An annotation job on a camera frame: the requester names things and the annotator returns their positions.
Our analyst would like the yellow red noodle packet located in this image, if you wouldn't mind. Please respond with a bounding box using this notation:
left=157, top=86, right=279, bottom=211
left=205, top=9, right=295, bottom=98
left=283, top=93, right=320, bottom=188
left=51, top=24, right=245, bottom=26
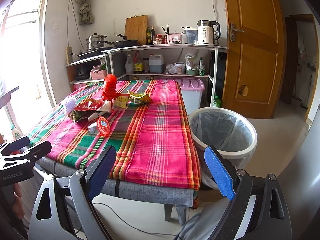
left=112, top=93, right=130, bottom=109

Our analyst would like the red plastic bag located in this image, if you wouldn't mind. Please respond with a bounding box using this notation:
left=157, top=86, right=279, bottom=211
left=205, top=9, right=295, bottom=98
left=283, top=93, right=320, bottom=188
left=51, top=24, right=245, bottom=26
left=101, top=74, right=117, bottom=101

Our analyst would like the gold snack wrapper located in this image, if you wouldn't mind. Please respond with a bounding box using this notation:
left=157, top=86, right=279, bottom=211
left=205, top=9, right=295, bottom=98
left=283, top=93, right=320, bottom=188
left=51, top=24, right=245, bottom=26
left=128, top=91, right=153, bottom=105

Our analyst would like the translucent trash bag liner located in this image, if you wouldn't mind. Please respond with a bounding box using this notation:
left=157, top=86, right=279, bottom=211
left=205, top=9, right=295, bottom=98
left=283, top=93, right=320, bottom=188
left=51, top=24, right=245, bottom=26
left=191, top=111, right=253, bottom=152

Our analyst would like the white round trash bin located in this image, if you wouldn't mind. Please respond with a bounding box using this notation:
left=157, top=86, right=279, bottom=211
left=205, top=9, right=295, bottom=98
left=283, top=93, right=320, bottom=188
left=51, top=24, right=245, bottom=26
left=188, top=106, right=258, bottom=170

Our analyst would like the person's left hand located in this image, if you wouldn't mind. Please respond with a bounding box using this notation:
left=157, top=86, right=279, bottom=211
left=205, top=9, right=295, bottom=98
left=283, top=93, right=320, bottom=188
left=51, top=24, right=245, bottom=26
left=12, top=183, right=25, bottom=219

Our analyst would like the green detergent bottle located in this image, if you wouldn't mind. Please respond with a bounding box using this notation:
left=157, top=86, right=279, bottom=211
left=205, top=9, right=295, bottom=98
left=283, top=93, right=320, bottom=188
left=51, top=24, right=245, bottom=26
left=213, top=95, right=221, bottom=107

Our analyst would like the plaid pink tablecloth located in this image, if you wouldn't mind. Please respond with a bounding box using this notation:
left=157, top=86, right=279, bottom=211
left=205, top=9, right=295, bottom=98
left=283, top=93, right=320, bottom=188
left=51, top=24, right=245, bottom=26
left=28, top=80, right=201, bottom=191

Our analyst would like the pink lid storage box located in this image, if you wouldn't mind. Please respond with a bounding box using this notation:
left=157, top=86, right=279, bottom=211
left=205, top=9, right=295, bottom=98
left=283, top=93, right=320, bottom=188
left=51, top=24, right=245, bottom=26
left=174, top=79, right=204, bottom=115

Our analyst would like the pink plastic basket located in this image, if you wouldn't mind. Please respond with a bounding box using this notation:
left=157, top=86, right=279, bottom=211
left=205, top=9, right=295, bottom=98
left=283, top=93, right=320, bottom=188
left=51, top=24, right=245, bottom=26
left=90, top=66, right=107, bottom=80

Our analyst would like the yellow label sauce bottle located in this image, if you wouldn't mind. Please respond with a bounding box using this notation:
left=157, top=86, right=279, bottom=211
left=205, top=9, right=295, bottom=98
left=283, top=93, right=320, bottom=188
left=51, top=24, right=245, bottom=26
left=133, top=50, right=144, bottom=74

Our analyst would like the steel steamer pot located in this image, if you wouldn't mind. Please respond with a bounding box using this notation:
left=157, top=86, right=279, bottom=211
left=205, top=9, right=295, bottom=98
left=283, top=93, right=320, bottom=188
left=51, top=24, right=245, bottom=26
left=86, top=33, right=107, bottom=51

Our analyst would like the white metal shelf rack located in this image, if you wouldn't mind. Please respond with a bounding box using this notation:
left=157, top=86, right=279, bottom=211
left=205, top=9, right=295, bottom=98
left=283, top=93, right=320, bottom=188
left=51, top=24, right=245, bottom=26
left=101, top=43, right=229, bottom=108

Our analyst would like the white oil jug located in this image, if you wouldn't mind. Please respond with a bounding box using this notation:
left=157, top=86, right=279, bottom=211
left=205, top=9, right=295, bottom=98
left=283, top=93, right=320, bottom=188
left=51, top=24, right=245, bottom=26
left=149, top=54, right=164, bottom=74

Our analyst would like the black frying pan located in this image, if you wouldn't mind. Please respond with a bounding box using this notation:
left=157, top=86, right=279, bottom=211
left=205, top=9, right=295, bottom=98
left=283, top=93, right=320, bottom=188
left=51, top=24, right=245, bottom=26
left=104, top=34, right=138, bottom=48

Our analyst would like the wooden door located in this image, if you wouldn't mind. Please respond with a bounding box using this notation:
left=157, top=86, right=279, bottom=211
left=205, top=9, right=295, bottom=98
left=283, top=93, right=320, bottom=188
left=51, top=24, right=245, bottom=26
left=222, top=0, right=286, bottom=119

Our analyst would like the clear water filter pitcher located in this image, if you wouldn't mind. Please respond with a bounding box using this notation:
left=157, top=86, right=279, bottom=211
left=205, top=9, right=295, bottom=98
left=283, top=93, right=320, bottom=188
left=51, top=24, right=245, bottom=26
left=182, top=28, right=198, bottom=44

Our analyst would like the pink utensil holder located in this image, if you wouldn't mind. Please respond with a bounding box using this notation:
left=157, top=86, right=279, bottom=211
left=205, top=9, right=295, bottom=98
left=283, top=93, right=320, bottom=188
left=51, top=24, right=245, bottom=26
left=167, top=33, right=182, bottom=44

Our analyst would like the white electric kettle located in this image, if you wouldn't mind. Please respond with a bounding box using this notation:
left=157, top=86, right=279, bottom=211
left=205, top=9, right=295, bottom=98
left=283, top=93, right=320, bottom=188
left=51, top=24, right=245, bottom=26
left=197, top=20, right=221, bottom=45

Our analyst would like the wooden cutting board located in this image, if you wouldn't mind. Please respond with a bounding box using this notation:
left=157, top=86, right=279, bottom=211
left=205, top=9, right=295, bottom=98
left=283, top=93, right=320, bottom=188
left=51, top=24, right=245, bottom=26
left=125, top=15, right=148, bottom=45

